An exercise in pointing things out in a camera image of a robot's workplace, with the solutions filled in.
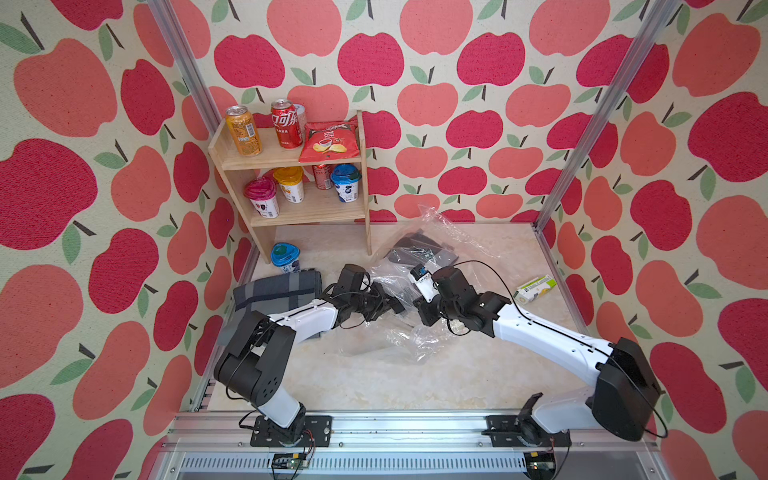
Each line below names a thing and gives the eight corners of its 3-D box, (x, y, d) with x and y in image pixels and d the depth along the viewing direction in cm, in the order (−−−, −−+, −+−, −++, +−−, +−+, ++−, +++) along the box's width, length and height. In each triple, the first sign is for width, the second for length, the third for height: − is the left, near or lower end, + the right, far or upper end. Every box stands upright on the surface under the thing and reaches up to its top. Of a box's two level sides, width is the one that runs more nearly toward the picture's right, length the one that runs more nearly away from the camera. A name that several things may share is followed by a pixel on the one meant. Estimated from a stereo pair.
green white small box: (522, 306, 99) (527, 300, 96) (511, 295, 102) (515, 288, 99) (553, 289, 103) (559, 283, 100) (542, 279, 106) (547, 272, 103)
